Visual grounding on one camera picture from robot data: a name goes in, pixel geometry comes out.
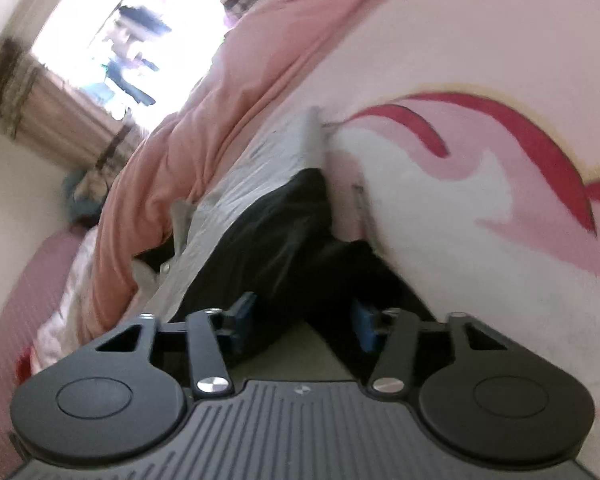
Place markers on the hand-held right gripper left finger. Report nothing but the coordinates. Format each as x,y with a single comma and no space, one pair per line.
244,317

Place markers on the white patterned blanket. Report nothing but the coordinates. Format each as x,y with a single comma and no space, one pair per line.
72,285

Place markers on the pink printed bed sheet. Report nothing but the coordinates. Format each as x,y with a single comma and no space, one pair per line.
480,60

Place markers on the grey and black jacket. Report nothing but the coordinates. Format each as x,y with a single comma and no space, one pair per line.
260,185

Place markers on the pink quilt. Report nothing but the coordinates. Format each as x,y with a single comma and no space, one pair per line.
205,135

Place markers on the hanging dark clothes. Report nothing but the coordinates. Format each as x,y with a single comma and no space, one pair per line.
135,40

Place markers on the pink striped pillow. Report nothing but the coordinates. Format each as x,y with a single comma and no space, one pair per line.
10,320

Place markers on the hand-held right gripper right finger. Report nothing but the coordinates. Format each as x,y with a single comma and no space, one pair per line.
362,327

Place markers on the teal plush toy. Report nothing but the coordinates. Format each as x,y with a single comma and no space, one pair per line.
82,200

